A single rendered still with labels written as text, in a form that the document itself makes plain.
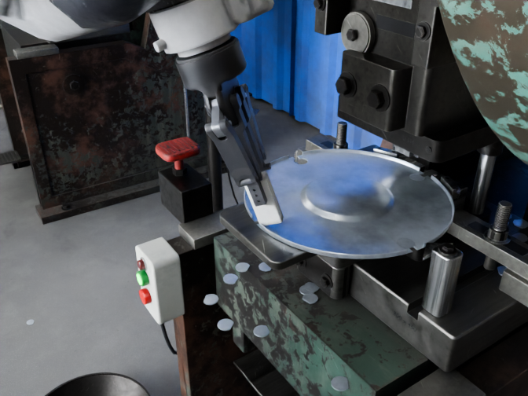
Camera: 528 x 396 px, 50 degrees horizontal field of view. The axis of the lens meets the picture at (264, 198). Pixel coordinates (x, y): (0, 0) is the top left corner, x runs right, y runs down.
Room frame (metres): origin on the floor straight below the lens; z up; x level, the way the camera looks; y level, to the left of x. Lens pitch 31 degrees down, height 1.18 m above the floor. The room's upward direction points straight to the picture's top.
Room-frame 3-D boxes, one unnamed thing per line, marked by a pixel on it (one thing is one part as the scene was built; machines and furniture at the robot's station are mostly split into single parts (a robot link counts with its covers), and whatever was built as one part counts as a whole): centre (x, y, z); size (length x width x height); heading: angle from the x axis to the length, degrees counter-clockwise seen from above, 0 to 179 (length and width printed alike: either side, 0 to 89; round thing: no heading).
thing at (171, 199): (0.88, 0.14, 0.62); 0.10 x 0.06 x 0.20; 34
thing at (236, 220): (0.66, -0.08, 0.72); 0.25 x 0.14 x 0.14; 124
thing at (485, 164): (0.72, -0.32, 0.81); 0.02 x 0.02 x 0.14
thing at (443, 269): (0.54, -0.22, 0.75); 0.03 x 0.03 x 0.10; 34
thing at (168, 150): (0.90, 0.15, 0.72); 0.07 x 0.06 x 0.08; 124
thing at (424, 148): (0.76, -0.23, 0.86); 0.20 x 0.16 x 0.05; 34
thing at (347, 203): (0.68, -0.12, 0.78); 0.29 x 0.29 x 0.01
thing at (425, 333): (0.75, -0.22, 0.68); 0.45 x 0.30 x 0.06; 34
